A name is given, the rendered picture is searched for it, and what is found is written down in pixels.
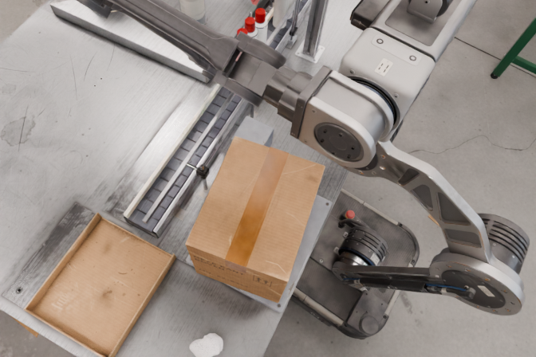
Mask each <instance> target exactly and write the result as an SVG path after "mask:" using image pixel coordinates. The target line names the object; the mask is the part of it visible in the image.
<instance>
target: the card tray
mask: <svg viewBox="0 0 536 357"><path fill-rule="evenodd" d="M175 259H176V256H175V254H174V253H173V255H171V254H170V253H167V252H165V251H163V250H162V249H160V248H158V247H156V246H154V245H153V244H151V243H149V242H147V241H145V240H144V239H142V238H140V237H137V236H136V235H135V234H133V233H130V232H128V231H127V230H126V229H123V228H121V227H119V226H118V225H116V224H114V223H112V222H110V221H109V220H107V219H105V218H103V217H101V216H100V214H99V213H98V212H97V213H96V214H95V216H94V217H93V219H92V220H91V221H90V223H89V224H88V225H87V226H86V227H85V229H84V230H83V232H82V233H81V235H80V236H79V237H78V238H77V240H76V241H75V242H74V243H73V245H72V246H71V247H70V249H69V250H68V252H67V253H66V254H65V255H64V256H63V258H62V259H61V261H60V262H59V263H58V264H57V266H56V267H55V269H54V270H53V271H52V272H51V273H50V275H49V276H48V278H47V279H46V280H45V282H44V283H43V285H42V286H41V287H40V288H39V289H38V291H37V292H36V293H35V295H34V296H33V298H32V299H31V300H30V302H29V303H28V304H27V305H26V307H25V308H24V309H23V310H25V311H26V312H28V313H29V314H31V315H32V316H35V317H36V318H38V319H39V320H41V321H42V322H44V323H46V324H48V325H49V326H50V327H52V328H54V329H56V330H57V331H59V332H60V333H62V334H63V335H66V336H67V337H69V338H70V339H72V340H74V341H75V342H77V343H79V344H80V345H81V346H83V347H85V348H87V349H88V350H90V351H91V352H93V353H95V354H96V355H99V356H100V357H115V356H116V354H117V352H118V351H119V350H120V348H121V346H122V344H123V343H124V341H125V340H126V338H127V337H128V334H129V333H130V331H131V330H132V328H133V327H134V325H135V324H136V321H137V320H138V319H139V318H140V315H141V314H142V312H143V311H144V309H145V308H146V306H147V305H148V302H149V301H150V299H151V298H152V296H153V295H154V293H155V292H156V290H157V289H158V287H159V286H160V283H161V282H162V280H163V279H164V277H165V276H166V274H167V273H168V270H169V269H170V268H171V266H172V264H173V263H174V261H175Z"/></svg>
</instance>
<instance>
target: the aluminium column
mask: <svg viewBox="0 0 536 357"><path fill-rule="evenodd" d="M328 3H329V0H312V3H311V7H310V12H309V20H308V25H307V29H306V34H305V42H304V46H303V51H302V52H303V53H304V54H307V55H309V56H311V57H313V56H314V55H315V53H316V52H317V50H318V46H319V42H320V39H321V32H322V28H323V25H324V20H325V15H326V11H327V7H328Z"/></svg>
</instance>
